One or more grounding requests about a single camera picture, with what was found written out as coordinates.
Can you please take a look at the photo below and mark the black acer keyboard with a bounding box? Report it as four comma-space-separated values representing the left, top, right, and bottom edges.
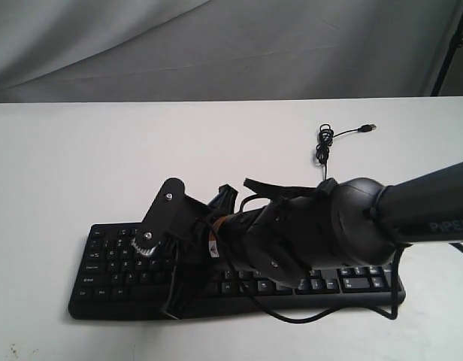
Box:
68, 223, 392, 321

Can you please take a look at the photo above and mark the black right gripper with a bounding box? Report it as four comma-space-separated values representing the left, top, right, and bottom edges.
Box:
161, 184, 238, 320

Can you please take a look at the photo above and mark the black USB cable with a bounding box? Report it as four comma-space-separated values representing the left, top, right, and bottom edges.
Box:
313, 122, 378, 182

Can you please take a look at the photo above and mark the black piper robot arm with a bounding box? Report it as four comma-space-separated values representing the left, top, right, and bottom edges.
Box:
152, 162, 463, 319

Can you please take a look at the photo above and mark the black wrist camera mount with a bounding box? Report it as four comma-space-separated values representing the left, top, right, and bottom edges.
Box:
132, 177, 212, 257

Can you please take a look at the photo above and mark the black tripod stand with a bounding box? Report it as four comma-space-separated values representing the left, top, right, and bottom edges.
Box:
430, 11, 463, 97

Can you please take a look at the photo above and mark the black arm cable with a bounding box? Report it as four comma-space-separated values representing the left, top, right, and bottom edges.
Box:
237, 193, 463, 324

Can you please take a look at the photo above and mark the grey backdrop cloth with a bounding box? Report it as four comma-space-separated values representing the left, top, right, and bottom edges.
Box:
0, 1, 463, 103

